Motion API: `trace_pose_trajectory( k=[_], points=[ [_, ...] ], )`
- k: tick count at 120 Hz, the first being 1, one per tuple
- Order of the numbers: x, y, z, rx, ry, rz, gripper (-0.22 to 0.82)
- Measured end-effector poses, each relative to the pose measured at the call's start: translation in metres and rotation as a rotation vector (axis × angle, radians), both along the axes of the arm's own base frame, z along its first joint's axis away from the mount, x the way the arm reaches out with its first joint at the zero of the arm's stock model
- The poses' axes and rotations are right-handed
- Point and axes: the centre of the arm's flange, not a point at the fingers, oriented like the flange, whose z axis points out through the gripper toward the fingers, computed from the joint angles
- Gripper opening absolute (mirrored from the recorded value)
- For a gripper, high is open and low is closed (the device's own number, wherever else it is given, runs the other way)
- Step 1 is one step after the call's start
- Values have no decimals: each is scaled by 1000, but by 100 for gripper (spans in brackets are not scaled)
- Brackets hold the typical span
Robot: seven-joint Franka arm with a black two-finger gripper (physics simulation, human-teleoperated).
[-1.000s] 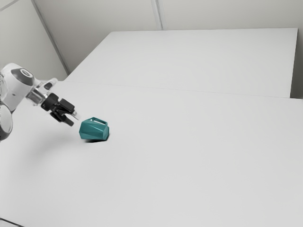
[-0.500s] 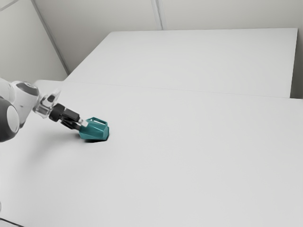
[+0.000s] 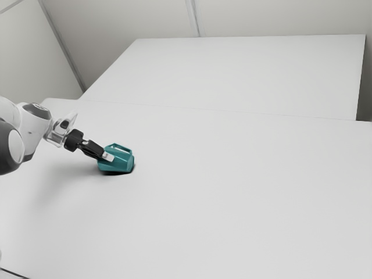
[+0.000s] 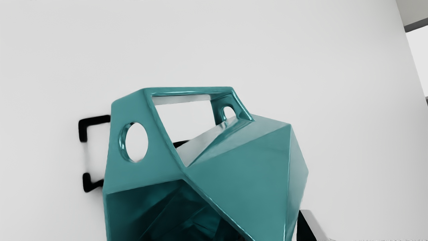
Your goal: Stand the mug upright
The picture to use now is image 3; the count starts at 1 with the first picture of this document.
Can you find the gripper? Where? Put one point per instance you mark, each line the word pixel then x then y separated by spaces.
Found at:
pixel 75 140

